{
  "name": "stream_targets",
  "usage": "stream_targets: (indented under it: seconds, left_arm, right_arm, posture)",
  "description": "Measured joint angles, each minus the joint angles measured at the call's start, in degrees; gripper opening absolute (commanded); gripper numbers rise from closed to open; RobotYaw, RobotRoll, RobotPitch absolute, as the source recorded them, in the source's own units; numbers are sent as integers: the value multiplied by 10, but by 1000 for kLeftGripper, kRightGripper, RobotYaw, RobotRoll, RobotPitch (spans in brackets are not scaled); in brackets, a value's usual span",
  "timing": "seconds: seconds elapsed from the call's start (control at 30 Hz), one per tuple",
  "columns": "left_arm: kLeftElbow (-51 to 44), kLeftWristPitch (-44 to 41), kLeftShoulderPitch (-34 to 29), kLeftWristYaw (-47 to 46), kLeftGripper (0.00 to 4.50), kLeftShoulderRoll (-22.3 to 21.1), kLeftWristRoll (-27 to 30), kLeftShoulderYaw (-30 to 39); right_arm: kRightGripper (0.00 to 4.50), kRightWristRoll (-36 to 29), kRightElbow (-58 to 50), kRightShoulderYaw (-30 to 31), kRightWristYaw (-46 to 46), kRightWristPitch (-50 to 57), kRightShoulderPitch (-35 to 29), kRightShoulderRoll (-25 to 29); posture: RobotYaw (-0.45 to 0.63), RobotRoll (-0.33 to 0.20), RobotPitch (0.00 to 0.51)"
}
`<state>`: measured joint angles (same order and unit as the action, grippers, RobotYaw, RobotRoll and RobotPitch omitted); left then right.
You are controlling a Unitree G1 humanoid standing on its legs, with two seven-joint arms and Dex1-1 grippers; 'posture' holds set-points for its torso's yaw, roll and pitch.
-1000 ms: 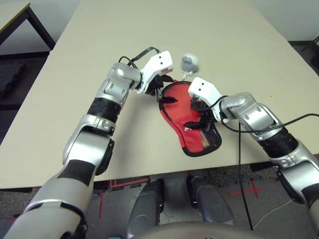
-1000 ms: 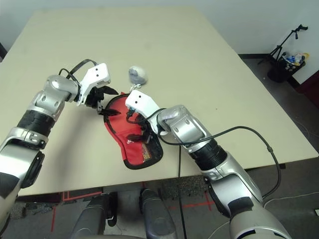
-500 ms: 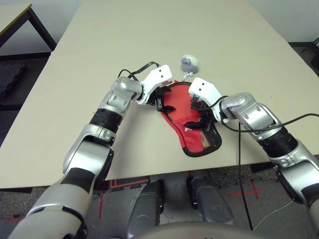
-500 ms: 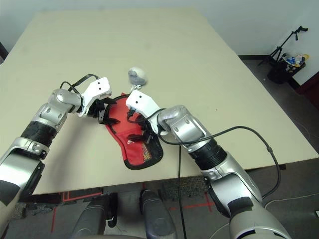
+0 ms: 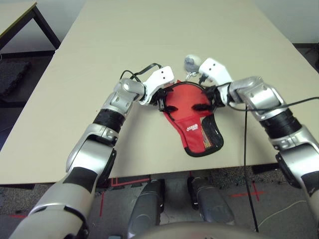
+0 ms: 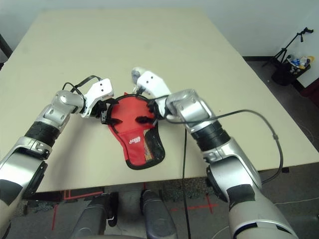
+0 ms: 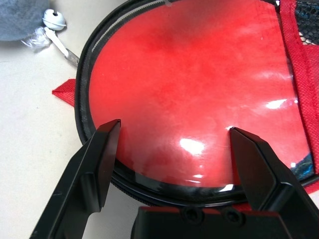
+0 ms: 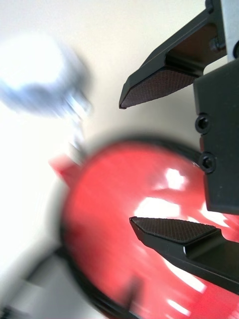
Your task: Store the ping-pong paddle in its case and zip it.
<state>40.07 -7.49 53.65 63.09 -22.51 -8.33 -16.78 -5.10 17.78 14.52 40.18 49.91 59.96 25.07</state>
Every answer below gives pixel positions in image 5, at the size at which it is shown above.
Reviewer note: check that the beige side table black frame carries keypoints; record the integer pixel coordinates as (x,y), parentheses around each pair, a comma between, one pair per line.
(15,15)

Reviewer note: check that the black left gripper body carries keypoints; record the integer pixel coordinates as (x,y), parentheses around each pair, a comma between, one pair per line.
(160,100)

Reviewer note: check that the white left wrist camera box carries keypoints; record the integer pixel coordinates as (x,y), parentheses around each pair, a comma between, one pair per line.
(159,77)

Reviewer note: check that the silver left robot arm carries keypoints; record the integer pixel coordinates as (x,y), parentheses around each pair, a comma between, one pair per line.
(114,102)

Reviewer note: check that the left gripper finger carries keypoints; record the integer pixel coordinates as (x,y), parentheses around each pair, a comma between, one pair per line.
(170,89)
(171,108)

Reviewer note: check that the red black paddle case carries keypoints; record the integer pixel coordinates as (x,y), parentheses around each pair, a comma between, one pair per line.
(192,139)

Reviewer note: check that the grey robot torso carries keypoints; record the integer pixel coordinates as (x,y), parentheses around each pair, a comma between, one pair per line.
(194,232)

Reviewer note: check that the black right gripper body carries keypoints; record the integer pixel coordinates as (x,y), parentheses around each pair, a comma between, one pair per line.
(215,98)

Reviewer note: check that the grey left robot leg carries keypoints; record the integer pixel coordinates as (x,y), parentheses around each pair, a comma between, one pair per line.
(147,206)

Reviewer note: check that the grey robot leg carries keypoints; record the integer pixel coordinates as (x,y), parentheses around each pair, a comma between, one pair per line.
(147,206)
(214,204)

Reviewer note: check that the grey right robot leg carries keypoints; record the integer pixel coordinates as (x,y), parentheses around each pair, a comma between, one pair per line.
(214,204)

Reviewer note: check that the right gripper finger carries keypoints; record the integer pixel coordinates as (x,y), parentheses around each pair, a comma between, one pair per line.
(209,89)
(202,107)

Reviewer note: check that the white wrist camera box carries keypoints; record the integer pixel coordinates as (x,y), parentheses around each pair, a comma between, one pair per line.
(215,69)
(159,77)

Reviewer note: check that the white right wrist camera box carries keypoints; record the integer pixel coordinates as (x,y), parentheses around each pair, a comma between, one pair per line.
(215,69)

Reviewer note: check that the black foam floor mat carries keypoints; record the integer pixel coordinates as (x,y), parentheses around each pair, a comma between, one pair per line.
(12,79)

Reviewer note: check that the white fluffy pom-pom zipper pull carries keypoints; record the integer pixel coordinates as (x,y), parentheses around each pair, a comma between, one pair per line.
(192,62)

